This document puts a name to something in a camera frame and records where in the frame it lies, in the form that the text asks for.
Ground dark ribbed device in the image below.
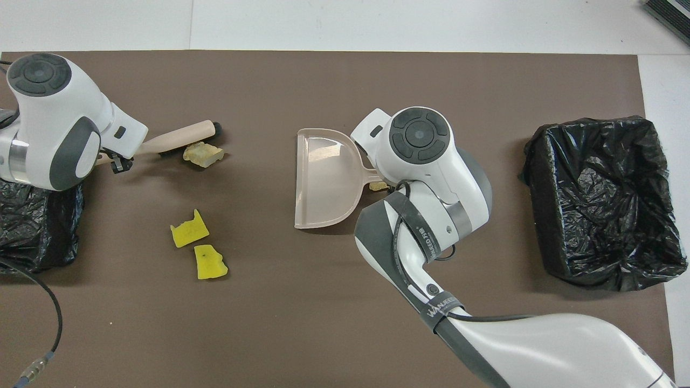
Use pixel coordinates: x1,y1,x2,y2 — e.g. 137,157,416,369
643,0,690,46

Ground beige plastic dustpan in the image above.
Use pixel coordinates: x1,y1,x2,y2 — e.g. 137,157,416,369
294,128,386,230

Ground notched yellow sponge piece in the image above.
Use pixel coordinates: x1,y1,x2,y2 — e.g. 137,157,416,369
170,209,210,249

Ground beige hand brush black bristles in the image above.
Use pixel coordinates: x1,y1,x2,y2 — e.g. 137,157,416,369
96,120,223,165

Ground brown table mat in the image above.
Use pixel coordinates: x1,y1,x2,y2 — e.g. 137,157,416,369
0,51,677,388

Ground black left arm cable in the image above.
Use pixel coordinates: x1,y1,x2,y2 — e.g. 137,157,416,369
0,256,64,388

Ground pale yellow foam chunk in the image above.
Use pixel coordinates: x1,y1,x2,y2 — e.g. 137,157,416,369
182,141,225,168

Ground black bag lined bin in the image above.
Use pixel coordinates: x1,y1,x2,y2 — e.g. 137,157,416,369
519,115,689,293
0,108,85,275

